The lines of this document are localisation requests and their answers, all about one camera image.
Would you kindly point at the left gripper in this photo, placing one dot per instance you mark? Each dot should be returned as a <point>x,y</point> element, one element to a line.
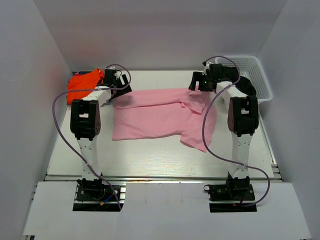
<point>125,80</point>

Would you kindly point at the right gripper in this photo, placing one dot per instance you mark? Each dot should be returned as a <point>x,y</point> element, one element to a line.
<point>196,76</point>

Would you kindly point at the pink t-shirt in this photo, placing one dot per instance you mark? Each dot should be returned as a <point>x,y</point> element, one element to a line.
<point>159,113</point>

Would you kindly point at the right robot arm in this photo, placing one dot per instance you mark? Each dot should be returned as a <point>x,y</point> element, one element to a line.
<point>240,98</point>

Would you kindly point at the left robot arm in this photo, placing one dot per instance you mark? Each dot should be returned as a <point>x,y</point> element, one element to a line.
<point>85,119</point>

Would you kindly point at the black clothes in basket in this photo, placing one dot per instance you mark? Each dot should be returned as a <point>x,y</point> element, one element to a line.
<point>244,84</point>

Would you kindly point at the orange folded t-shirt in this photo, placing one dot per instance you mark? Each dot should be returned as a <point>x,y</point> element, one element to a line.
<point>82,82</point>

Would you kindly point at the white plastic basket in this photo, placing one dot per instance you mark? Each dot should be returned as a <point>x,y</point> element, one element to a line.
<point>250,67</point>

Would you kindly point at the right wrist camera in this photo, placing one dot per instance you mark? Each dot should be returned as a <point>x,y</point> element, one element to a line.
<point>206,65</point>

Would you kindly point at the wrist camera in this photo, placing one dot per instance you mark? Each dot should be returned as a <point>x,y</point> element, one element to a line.
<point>113,67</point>
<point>206,65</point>

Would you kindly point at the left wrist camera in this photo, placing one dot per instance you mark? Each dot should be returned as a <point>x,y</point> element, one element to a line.
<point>113,67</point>

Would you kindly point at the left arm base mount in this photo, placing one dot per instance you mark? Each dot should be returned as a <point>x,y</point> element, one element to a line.
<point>96,196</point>

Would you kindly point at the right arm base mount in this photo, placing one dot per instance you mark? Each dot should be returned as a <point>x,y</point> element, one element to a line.
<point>234,196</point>

